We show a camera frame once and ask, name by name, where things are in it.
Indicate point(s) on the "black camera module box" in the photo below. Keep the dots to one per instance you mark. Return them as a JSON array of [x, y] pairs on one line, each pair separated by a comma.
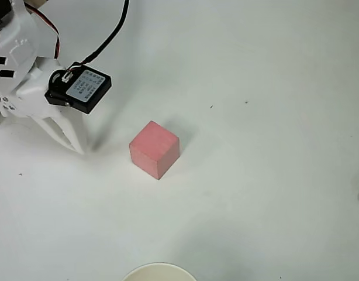
[[86, 87]]

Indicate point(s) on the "pink cube block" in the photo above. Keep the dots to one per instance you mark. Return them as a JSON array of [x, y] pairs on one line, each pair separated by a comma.
[[154, 149]]

